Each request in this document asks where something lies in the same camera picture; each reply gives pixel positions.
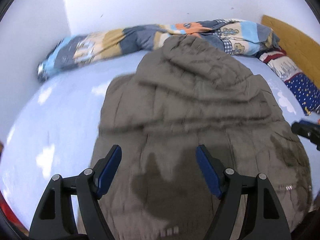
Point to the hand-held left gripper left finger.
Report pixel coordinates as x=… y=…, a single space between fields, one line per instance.
x=108 y=172

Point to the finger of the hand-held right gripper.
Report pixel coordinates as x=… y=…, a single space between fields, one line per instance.
x=306 y=130

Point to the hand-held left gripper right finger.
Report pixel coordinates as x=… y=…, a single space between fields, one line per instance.
x=208 y=172

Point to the brown puffer jacket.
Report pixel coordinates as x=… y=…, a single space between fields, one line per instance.
x=187 y=92

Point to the star print pillow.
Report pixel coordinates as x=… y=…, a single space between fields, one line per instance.
x=300 y=85

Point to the light blue fleece bed sheet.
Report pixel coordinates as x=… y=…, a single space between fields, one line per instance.
x=62 y=117

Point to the wooden headboard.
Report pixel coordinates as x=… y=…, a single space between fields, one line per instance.
x=295 y=37

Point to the red plastic bag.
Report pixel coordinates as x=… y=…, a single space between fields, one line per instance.
x=3 y=206

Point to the patchwork cartoon print quilt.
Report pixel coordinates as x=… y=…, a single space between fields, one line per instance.
x=140 y=36

